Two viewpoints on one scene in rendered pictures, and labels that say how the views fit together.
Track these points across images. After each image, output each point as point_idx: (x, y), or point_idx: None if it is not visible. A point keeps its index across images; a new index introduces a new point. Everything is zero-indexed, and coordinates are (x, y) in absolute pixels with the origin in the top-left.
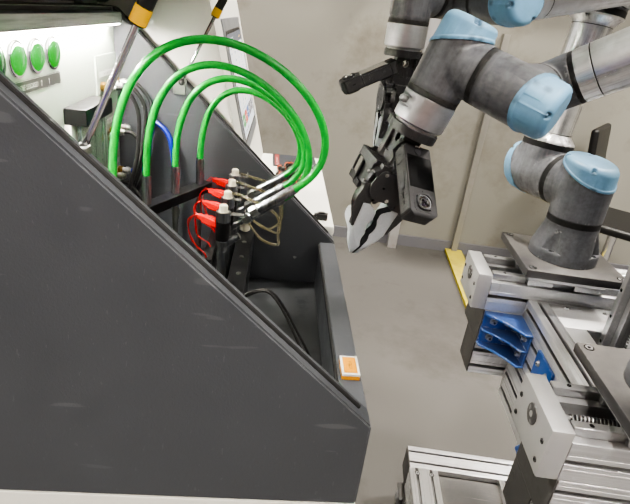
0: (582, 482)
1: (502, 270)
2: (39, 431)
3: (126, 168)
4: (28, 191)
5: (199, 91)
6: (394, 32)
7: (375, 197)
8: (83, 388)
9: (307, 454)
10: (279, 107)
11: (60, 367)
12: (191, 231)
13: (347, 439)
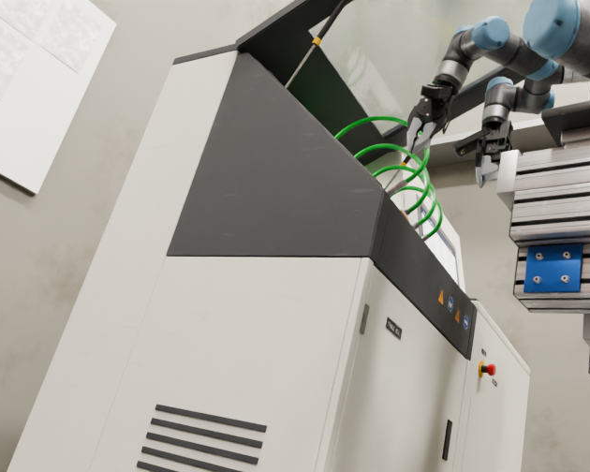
0: (534, 186)
1: None
2: (212, 213)
3: None
4: (257, 97)
5: (374, 175)
6: (483, 112)
7: (420, 111)
8: (241, 184)
9: (342, 213)
10: (420, 176)
11: (236, 172)
12: None
13: (368, 199)
